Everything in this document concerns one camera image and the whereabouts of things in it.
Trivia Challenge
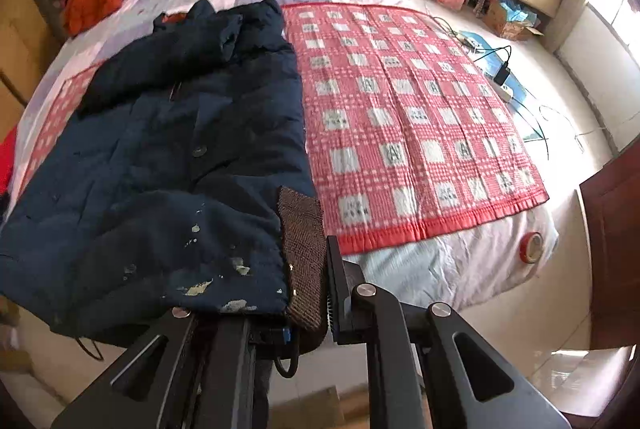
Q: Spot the purple patchwork bed sheet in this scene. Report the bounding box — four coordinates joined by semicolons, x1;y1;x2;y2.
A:
1;0;558;331

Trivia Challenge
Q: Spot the red tape roll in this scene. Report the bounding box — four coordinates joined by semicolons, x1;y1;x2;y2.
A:
518;232;544;264

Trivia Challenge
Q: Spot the navy blue padded coat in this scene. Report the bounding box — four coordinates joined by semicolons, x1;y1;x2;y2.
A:
1;0;328;357

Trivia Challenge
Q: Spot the red checkered quilt mat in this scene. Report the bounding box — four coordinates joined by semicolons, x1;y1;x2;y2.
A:
26;4;548;256

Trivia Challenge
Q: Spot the white power strip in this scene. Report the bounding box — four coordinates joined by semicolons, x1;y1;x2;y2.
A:
494;84;514;103

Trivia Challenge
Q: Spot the wooden wardrobe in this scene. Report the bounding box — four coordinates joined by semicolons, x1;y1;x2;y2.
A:
0;0;62;139

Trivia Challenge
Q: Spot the dark red wooden door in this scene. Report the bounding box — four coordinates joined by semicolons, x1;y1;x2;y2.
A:
580;142;640;349

